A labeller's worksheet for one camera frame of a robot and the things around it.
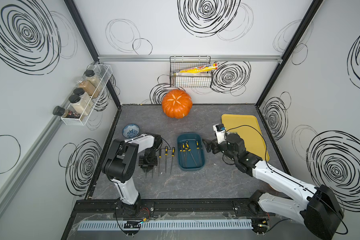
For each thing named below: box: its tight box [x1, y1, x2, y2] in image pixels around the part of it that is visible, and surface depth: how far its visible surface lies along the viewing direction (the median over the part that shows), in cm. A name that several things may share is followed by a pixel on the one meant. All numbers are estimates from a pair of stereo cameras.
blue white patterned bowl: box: [122, 123, 140, 138], surface depth 104 cm
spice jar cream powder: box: [68, 94, 91, 116], surface depth 67 cm
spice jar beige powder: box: [84, 69, 102, 89], surface depth 77 cm
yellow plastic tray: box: [221, 114, 270, 162], surface depth 103 cm
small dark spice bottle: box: [52, 106, 81, 119], surface depth 62 cm
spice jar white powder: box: [73, 87, 94, 109], surface depth 69 cm
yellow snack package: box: [173, 63, 219, 75], surface depth 88 cm
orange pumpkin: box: [161, 89, 193, 119], surface depth 107 cm
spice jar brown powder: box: [76, 79, 100, 99], surface depth 74 cm
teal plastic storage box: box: [177, 132, 206, 172], surface depth 93 cm
